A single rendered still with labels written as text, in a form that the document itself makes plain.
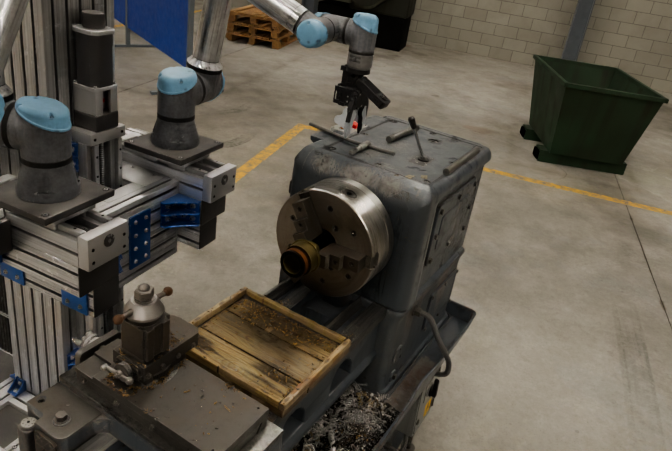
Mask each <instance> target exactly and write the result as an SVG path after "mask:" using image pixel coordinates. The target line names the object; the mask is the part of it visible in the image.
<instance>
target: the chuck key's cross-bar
mask: <svg viewBox="0 0 672 451"><path fill-rule="evenodd" d="M309 125H310V126H312V127H314V128H317V129H319V130H321V131H324V132H326V133H328V134H331V135H333V136H335V137H338V138H340V139H342V140H345V141H347V142H349V143H352V144H355V145H359V144H361V143H362V142H359V141H355V140H352V139H350V138H346V139H345V138H344V136H343V135H340V134H338V133H336V132H333V131H331V130H329V129H326V128H324V127H321V126H319V125H317V124H314V123H312V122H310V123H309ZM367 148H369V149H372V150H375V151H379V152H382V153H386V154H389V155H392V156H394V155H395V152H393V151H389V150H386V149H383V148H379V147H376V146H372V145H369V144H368V146H367Z"/></svg>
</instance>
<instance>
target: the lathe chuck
mask: <svg viewBox="0 0 672 451"><path fill-rule="evenodd" d="M308 190H309V193H310V196H311V199H312V201H313V204H314V207H315V210H316V212H317V215H318V218H319V221H320V223H321V226H322V229H325V231H323V234H321V235H319V236H318V237H316V238H315V239H313V240H312V242H315V243H316V244H318V245H319V246H320V247H321V248H322V249H323V248H325V247H326V246H327V245H329V244H330V243H331V242H330V241H329V240H328V238H327V236H326V230H327V231H328V232H329V233H331V234H332V236H333V237H334V239H335V241H336V243H337V244H339V245H342V246H344V247H347V248H350V249H352V250H355V251H357V252H360V253H363V254H365V255H368V256H370V257H375V254H376V258H375V265H374V266H373V268H370V269H368V268H365V267H364V268H363V269H362V270H361V271H359V272H358V273H354V272H352V271H349V270H347V269H344V268H341V269H340V270H339V271H338V270H336V269H333V268H331V267H328V268H326V269H325V270H324V269H322V268H319V267H318V269H317V270H315V271H314V272H310V273H308V274H306V275H305V276H304V277H303V278H302V279H301V280H300V282H301V283H302V284H304V285H305V286H306V287H308V288H309V289H311V290H313V291H315V292H317V293H319V294H322V295H325V296H330V297H343V296H347V295H350V294H353V293H354V292H356V291H358V290H359V289H360V288H361V287H363V286H364V285H365V284H366V283H367V282H368V281H370V280H371V279H372V278H373V277H374V276H375V275H376V274H377V273H378V272H379V271H380V270H381V268H382V267H383V265H384V263H385V261H386V258H387V254H388V233H387V229H386V225H385V222H384V220H383V217H382V215H381V213H380V212H379V210H378V208H377V207H376V206H375V204H374V203H373V202H372V201H371V199H370V198H369V197H368V196H367V195H365V194H364V193H363V192H362V191H360V190H359V189H357V188H356V187H354V186H352V185H350V184H348V183H345V182H341V181H336V180H325V181H321V182H317V183H315V184H313V185H311V186H309V187H307V188H305V189H303V190H301V191H299V192H297V193H295V194H294V195H292V196H291V197H290V198H288V199H287V201H286V202H285V203H284V204H283V206H282V208H281V210H280V212H279V215H278V218H277V224H276V236H277V242H278V247H279V250H280V253H281V255H282V254H283V253H284V252H285V251H286V250H287V248H288V247H290V246H291V245H292V244H293V242H295V241H294V238H293V234H295V233H297V232H296V229H295V226H294V223H293V221H295V220H297V218H296V215H295V212H294V209H293V207H292V203H294V202H296V201H298V200H300V197H299V195H298V194H300V193H302V192H304V191H308ZM345 190H349V191H351V192H353V193H354V194H355V197H349V196H347V195H345V194H344V191H345Z"/></svg>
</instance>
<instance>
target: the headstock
mask: <svg viewBox="0 0 672 451"><path fill-rule="evenodd" d="M364 124H365V125H368V126H367V127H365V128H363V129H362V130H361V131H360V133H357V131H355V132H353V133H351V134H350V135H349V136H348V137H347V138H350V139H352V140H355V141H359V142H362V143H363V142H365V141H370V142H371V145H372V146H376V147H379V148H383V149H386V150H389V151H393V152H395V155H394V156H392V155H389V154H386V153H382V152H379V151H375V150H372V149H369V148H367V149H365V150H363V151H361V152H357V153H356V154H354V155H350V154H349V150H350V149H352V148H356V146H357V145H355V144H352V143H349V142H347V141H345V140H342V139H340V138H338V137H335V136H331V137H329V138H326V139H324V140H319V141H316V142H314V143H311V144H309V145H307V146H305V147H304V148H303V149H302V150H301V151H300V152H299V153H298V154H297V155H296V156H295V159H294V167H293V175H292V180H291V181H290V185H289V193H290V197H291V196H292V195H294V194H295V193H297V192H299V191H301V190H303V189H305V188H307V187H309V186H311V185H313V184H315V183H317V182H319V181H321V180H323V179H326V178H331V177H343V178H348V179H351V180H354V181H356V182H359V183H361V184H362V185H364V186H365V187H367V188H368V189H369V190H370V191H372V192H373V193H374V194H375V195H376V196H377V197H378V199H379V200H380V201H381V202H382V204H383V205H384V207H385V209H386V211H387V213H388V215H389V217H390V220H391V223H392V227H393V233H394V245H393V250H392V254H391V257H390V259H389V261H388V263H387V264H386V266H385V267H384V268H383V269H384V270H383V269H382V270H381V271H380V272H379V273H378V274H376V275H375V276H374V277H373V278H372V279H371V280H370V281H368V282H367V283H366V284H365V285H364V286H363V287H361V288H360V289H359V290H358V291H356V292H355V293H358V294H360V295H362V296H364V297H366V298H368V299H371V300H373V301H375V302H377V303H379V304H381V305H384V306H386V307H388V308H390V309H392V310H395V311H400V312H401V311H406V310H408V309H409V308H410V307H411V306H412V305H413V304H414V302H415V301H416V297H417V292H418V290H419V289H420V288H421V287H422V286H423V285H424V284H425V283H426V282H427V281H428V280H429V279H430V278H431V276H432V275H433V274H434V273H435V272H436V271H437V270H438V269H439V268H440V267H441V266H442V265H443V264H444V263H445V262H446V261H447V260H448V259H449V258H450V257H451V256H452V255H453V254H454V253H455V252H456V251H457V250H458V249H459V248H460V247H461V246H462V245H463V243H464V239H465V235H466V231H467V228H468V224H469V220H470V217H471V213H472V209H473V205H474V202H475V198H476V194H477V190H478V187H479V183H480V179H481V175H482V172H483V168H484V165H485V164H486V163H487V162H489V161H490V159H491V151H490V149H489V148H488V147H486V146H483V145H482V144H480V143H477V142H474V141H471V140H467V139H464V138H461V137H458V136H454V135H451V134H448V133H445V132H441V131H438V130H435V129H432V128H428V127H425V126H422V125H419V124H416V125H418V126H419V130H418V131H417V134H418V138H419V141H420V145H421V148H422V151H423V154H424V155H425V157H426V158H428V159H429V162H423V161H420V160H418V158H419V157H420V152H419V149H418V145H417V142H416V139H415V135H414V133H411V134H409V135H407V136H404V137H402V138H400V139H397V140H395V141H392V142H390V143H389V142H387V141H386V137H387V136H389V135H392V134H394V133H397V132H399V131H402V130H404V129H407V128H409V127H411V126H410V124H409V122H408V121H406V120H403V119H399V118H396V117H393V116H384V117H381V116H377V115H371V116H369V117H366V119H365V122H364ZM475 147H479V148H480V152H479V153H478V154H476V155H475V156H474V157H472V158H471V159H470V160H468V161H467V162H465V163H464V164H463V165H461V166H460V167H459V168H457V169H456V170H455V171H453V172H452V173H451V174H449V175H447V176H446V175H444V174H443V169H445V168H446V167H447V166H449V165H450V164H452V163H453V162H455V161H456V160H457V159H459V158H460V157H462V156H463V155H465V154H466V153H467V152H469V151H470V150H472V149H473V148H475ZM395 174H399V176H394V175H395ZM409 174H410V175H412V176H415V177H413V178H411V179H409V178H407V177H405V176H407V175H409ZM421 175H427V179H424V178H421ZM398 219H399V220H398ZM399 222H400V223H399ZM399 228H400V229H399ZM402 237H403V238H402ZM406 245H407V246H406ZM398 248H399V249H398ZM379 283H380V284H379ZM368 288H369V289H368ZM389 299H390V300H389Z"/></svg>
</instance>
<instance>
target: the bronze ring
mask: <svg viewBox="0 0 672 451"><path fill-rule="evenodd" d="M319 251H320V248H319V247H318V245H317V244H316V243H314V242H312V241H309V240H306V239H298V240H296V241H295V242H293V244H292V245H291V246H290V247H288V248H287V250H286V251H285V252H284V253H283V254H282V255H281V258H280V264H281V267H282V269H283V271H284V272H285V273H286V274H287V275H288V276H290V277H292V278H298V277H301V276H303V275H306V274H308V273H310V272H314V271H315V270H317V269H318V267H319V265H320V261H321V258H320V253H319Z"/></svg>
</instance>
